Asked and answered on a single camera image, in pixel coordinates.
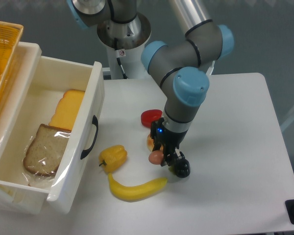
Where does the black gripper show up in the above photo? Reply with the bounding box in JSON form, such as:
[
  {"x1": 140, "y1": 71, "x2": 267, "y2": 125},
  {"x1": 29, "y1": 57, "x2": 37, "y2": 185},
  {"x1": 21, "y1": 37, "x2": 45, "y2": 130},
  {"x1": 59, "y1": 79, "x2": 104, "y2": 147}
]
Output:
[{"x1": 150, "y1": 117, "x2": 187, "y2": 166}]

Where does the brown egg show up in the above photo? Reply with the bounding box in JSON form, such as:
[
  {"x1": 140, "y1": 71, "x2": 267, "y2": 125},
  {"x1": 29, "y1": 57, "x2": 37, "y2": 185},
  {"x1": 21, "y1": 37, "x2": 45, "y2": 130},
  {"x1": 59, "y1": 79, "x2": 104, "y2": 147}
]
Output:
[{"x1": 148, "y1": 150, "x2": 164, "y2": 165}]

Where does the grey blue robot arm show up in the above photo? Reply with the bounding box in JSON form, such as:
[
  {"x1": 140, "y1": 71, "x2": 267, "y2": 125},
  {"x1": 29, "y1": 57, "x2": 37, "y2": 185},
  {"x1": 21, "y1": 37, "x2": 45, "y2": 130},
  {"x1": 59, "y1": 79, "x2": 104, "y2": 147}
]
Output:
[{"x1": 68, "y1": 0, "x2": 234, "y2": 166}]

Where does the glazed bagel donut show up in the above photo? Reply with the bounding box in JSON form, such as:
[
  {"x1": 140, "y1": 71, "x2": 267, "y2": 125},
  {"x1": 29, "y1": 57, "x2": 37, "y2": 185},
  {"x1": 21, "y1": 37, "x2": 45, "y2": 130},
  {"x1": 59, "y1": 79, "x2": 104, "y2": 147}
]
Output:
[{"x1": 147, "y1": 134, "x2": 154, "y2": 152}]

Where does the dark purple mangosteen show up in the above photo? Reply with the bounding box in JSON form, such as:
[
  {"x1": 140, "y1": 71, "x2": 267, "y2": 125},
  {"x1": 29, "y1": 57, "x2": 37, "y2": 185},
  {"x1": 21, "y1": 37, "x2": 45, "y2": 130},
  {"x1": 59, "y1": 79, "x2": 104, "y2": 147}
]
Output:
[{"x1": 169, "y1": 159, "x2": 191, "y2": 178}]

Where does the red bell pepper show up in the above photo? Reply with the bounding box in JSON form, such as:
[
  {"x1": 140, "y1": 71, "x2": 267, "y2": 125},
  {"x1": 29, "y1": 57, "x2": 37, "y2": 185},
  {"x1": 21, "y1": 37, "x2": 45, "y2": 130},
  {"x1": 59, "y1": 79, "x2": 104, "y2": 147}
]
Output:
[{"x1": 141, "y1": 109, "x2": 162, "y2": 128}]

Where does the yellow bell pepper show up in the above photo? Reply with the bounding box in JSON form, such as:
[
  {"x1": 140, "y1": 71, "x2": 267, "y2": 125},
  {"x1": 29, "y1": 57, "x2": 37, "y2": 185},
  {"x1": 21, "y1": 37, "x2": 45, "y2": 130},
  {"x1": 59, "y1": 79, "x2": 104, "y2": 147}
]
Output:
[{"x1": 98, "y1": 145, "x2": 127, "y2": 173}]

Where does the yellow banana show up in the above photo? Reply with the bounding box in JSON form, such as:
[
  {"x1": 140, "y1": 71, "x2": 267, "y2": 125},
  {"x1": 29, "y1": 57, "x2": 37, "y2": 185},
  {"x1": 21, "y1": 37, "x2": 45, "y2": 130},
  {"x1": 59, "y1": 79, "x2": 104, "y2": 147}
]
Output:
[{"x1": 108, "y1": 173, "x2": 168, "y2": 202}]

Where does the orange cake slice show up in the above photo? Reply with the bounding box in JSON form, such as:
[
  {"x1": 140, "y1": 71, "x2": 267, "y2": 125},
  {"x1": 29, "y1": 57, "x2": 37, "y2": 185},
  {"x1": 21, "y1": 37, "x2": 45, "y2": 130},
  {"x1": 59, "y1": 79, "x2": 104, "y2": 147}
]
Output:
[{"x1": 49, "y1": 90, "x2": 85, "y2": 131}]

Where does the white plastic drawer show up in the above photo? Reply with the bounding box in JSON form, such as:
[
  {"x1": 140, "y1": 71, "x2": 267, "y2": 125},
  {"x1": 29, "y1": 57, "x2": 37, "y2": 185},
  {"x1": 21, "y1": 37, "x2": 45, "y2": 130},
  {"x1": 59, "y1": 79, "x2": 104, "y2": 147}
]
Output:
[{"x1": 0, "y1": 41, "x2": 105, "y2": 215}]

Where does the brown bread slice wrapped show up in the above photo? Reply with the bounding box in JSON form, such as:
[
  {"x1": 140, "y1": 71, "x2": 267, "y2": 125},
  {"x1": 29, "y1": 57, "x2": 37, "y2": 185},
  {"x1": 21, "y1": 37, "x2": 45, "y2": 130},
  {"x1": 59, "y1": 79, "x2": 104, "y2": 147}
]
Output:
[{"x1": 23, "y1": 124, "x2": 71, "y2": 177}]

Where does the yellow woven basket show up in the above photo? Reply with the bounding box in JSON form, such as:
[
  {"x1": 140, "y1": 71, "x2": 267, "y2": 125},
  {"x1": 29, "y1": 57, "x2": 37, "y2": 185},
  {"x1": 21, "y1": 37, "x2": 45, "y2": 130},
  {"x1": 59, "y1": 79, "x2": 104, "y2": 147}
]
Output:
[{"x1": 0, "y1": 21, "x2": 24, "y2": 102}]

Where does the black drawer handle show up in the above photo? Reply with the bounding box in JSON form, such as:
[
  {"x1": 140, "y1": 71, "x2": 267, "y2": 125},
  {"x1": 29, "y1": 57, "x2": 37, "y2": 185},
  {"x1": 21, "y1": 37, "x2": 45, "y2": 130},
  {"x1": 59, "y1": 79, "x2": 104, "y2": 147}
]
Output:
[{"x1": 80, "y1": 115, "x2": 98, "y2": 160}]

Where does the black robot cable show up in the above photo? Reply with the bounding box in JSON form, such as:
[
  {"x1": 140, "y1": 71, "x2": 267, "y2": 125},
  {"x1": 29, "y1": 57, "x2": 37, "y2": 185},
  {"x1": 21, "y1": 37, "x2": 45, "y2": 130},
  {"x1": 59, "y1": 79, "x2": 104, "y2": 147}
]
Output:
[{"x1": 113, "y1": 36, "x2": 128, "y2": 79}]

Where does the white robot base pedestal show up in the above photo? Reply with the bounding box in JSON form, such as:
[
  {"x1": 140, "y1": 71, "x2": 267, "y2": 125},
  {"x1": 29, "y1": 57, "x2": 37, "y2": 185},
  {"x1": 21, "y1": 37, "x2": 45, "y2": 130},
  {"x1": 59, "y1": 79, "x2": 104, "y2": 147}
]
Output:
[{"x1": 106, "y1": 44, "x2": 149, "y2": 80}]

